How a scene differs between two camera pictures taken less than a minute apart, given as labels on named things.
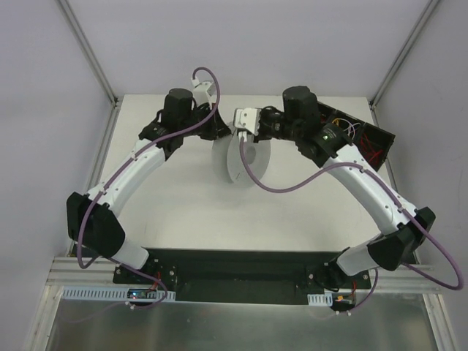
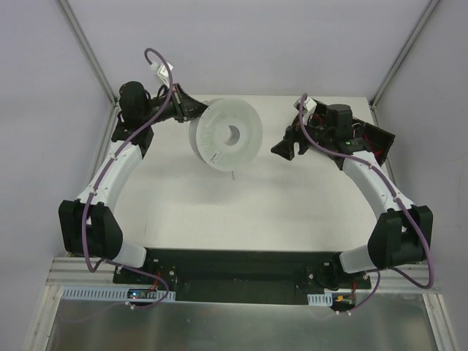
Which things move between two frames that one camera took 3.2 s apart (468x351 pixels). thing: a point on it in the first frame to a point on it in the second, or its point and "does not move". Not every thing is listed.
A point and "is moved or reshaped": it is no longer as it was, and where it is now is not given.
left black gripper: x=215 y=129 to x=183 y=108
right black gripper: x=261 y=129 to x=297 y=138
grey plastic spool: x=228 y=161 is moved or reshaped
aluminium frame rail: x=68 y=272 does not move
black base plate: x=228 y=276 does not move
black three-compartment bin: x=373 y=142 does not move
